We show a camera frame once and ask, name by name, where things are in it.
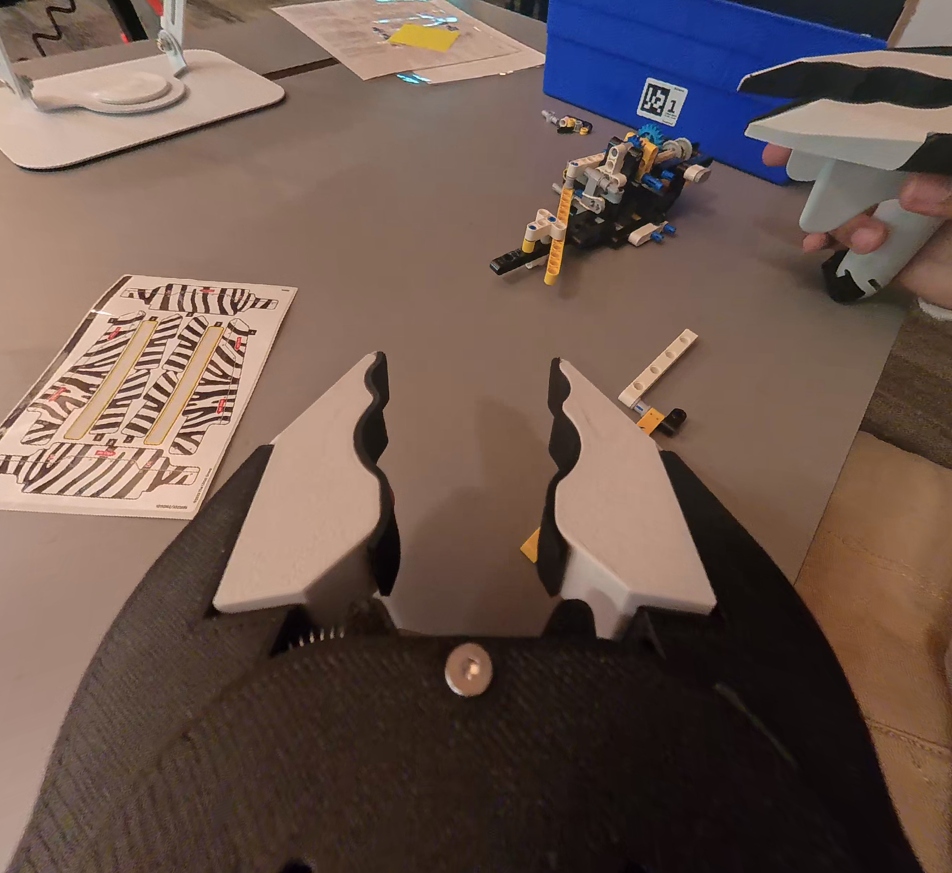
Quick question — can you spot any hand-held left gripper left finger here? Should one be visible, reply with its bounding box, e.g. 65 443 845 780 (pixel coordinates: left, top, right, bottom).
212 351 403 615

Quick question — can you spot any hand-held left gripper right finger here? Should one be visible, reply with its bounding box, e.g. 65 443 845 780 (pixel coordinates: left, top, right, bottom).
535 357 718 640

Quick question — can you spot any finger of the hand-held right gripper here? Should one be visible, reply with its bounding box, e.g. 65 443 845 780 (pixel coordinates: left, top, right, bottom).
745 102 952 173
736 46 952 110

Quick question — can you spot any yellow printed lego beam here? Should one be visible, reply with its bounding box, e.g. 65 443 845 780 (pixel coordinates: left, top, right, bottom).
521 408 668 563

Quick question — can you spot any white lego beam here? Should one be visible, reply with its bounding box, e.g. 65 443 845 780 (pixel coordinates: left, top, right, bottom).
617 329 700 409

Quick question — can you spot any lego vehicle model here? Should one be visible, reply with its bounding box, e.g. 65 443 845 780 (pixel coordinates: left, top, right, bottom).
489 125 715 287

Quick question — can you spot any person's right hand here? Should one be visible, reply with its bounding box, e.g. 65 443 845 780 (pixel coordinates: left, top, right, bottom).
762 144 952 301

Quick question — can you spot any zebra striped sticker sheet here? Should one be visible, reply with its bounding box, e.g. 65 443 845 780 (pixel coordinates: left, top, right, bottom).
0 274 298 519

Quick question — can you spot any blue plastic bin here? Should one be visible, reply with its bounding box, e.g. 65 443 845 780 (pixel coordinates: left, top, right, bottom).
546 0 893 186

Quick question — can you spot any yellow sticky note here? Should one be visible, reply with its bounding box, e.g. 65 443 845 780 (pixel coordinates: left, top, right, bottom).
389 24 461 53

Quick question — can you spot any white metal stand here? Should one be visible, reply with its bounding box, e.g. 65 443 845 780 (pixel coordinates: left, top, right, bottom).
0 0 287 171

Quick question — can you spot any white printed paper sheet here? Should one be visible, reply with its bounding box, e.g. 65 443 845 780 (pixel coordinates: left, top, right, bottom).
271 0 547 82

